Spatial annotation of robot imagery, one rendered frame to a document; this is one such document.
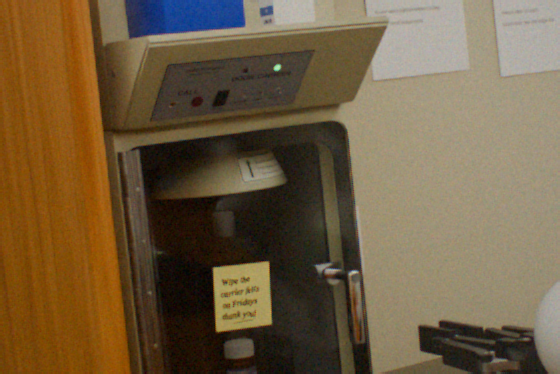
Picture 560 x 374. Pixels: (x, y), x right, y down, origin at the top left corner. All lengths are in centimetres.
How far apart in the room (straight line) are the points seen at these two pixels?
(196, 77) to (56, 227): 23
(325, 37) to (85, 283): 39
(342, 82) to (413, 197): 69
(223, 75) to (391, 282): 85
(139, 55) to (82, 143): 11
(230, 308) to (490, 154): 91
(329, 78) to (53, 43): 35
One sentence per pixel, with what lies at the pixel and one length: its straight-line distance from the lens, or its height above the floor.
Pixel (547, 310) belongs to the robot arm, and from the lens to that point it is 108.
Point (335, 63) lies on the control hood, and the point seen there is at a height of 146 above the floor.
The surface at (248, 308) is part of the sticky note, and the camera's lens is 156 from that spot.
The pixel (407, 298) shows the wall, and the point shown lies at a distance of 225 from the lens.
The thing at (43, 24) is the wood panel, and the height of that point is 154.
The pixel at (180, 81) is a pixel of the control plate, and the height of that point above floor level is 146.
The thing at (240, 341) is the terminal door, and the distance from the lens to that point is 156.
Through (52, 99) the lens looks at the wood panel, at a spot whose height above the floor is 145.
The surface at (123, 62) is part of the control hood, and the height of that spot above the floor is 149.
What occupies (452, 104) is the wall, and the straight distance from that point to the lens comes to 230.
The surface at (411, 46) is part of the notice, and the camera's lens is 224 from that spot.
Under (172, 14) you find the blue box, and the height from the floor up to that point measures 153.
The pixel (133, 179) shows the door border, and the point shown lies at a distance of 148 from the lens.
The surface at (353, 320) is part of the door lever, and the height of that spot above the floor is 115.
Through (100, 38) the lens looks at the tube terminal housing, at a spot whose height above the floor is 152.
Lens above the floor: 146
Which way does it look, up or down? 3 degrees down
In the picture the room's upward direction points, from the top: 6 degrees counter-clockwise
